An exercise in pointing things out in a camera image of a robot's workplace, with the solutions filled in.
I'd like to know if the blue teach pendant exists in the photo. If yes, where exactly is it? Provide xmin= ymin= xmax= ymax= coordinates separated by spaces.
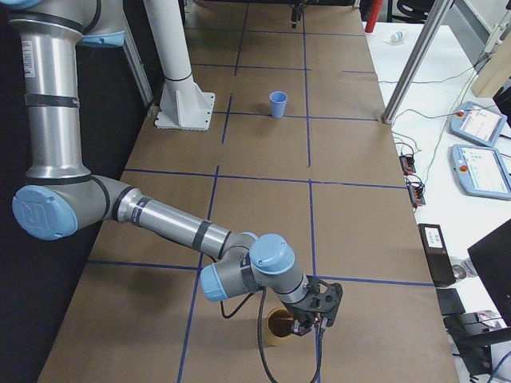
xmin=450 ymin=101 xmax=508 ymax=148
xmin=450 ymin=144 xmax=510 ymax=200

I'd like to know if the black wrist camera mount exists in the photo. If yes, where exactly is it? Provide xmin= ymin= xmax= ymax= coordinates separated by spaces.
xmin=304 ymin=275 xmax=343 ymax=327

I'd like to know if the white mounting post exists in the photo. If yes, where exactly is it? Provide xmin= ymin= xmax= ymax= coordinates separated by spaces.
xmin=144 ymin=0 xmax=216 ymax=131

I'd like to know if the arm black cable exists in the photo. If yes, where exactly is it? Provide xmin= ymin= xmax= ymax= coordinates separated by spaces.
xmin=219 ymin=286 xmax=327 ymax=383

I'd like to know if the red black connector board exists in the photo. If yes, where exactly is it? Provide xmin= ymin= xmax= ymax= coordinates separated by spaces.
xmin=399 ymin=154 xmax=416 ymax=176

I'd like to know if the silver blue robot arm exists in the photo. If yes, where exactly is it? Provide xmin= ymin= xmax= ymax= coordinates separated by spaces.
xmin=2 ymin=1 xmax=328 ymax=335

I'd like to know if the white blue tube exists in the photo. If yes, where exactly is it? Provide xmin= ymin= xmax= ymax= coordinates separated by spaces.
xmin=390 ymin=30 xmax=406 ymax=44

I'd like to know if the black monitor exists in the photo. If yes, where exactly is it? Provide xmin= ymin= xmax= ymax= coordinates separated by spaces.
xmin=468 ymin=226 xmax=510 ymax=326

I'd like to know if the far blue teach pendant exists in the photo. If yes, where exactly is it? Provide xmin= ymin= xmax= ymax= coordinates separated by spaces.
xmin=450 ymin=101 xmax=508 ymax=148

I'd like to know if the tan bamboo cup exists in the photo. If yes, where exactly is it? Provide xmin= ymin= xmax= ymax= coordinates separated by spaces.
xmin=262 ymin=307 xmax=293 ymax=347

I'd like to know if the black box with label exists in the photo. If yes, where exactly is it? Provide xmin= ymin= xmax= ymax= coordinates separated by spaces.
xmin=418 ymin=223 xmax=456 ymax=287

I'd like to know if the blue plastic cup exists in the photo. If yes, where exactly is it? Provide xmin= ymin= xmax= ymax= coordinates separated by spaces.
xmin=269 ymin=91 xmax=287 ymax=119

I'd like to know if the near blue teach pendant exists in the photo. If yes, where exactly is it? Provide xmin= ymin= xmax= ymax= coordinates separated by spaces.
xmin=450 ymin=144 xmax=510 ymax=200

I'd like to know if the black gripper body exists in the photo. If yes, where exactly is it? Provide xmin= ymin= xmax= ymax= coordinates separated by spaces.
xmin=291 ymin=0 xmax=303 ymax=29
xmin=287 ymin=305 xmax=319 ymax=335

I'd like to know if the aluminium frame post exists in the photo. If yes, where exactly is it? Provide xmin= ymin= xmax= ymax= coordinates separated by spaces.
xmin=381 ymin=0 xmax=452 ymax=125

